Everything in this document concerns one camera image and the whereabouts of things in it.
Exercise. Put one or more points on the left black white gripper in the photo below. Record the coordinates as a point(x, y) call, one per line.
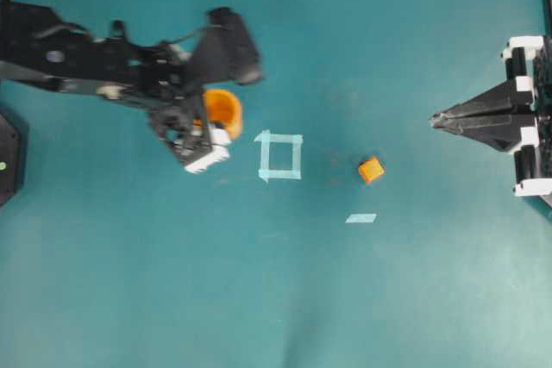
point(185, 129)

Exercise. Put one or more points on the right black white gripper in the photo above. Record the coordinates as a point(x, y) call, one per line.
point(526, 137)

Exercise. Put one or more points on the orange plastic cup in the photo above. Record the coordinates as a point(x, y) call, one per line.
point(224, 107)

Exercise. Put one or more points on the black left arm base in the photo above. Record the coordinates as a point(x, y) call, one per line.
point(14, 149)

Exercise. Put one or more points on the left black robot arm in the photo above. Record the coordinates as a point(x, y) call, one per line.
point(39, 49)

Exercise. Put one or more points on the orange cube block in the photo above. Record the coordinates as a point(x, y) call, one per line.
point(371, 169)

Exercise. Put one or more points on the light tape square outline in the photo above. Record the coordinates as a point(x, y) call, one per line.
point(280, 156)

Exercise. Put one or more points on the light tape strip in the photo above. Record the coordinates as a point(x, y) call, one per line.
point(361, 218)

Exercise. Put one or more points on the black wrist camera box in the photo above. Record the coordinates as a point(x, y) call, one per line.
point(225, 52)

